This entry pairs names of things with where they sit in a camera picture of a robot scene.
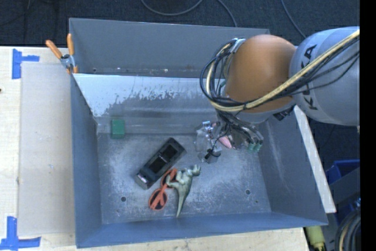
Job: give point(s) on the pale wood flat board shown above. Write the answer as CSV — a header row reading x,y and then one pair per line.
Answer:
x,y
44,141

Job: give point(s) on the orange sunglasses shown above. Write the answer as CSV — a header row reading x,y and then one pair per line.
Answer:
x,y
160,195

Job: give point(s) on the green toy dinosaur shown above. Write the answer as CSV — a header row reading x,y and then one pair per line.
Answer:
x,y
184,185

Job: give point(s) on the black two-slot tray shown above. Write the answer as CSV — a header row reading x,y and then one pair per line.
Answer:
x,y
160,163

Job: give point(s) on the grey metal bin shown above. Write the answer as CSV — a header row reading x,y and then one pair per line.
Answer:
x,y
223,185

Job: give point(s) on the dark green flat block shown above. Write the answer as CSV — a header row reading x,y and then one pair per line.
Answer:
x,y
117,128

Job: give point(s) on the small pink oval object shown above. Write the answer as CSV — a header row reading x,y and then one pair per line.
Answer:
x,y
226,142

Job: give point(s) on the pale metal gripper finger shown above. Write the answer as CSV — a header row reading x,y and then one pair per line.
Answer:
x,y
202,139
213,154

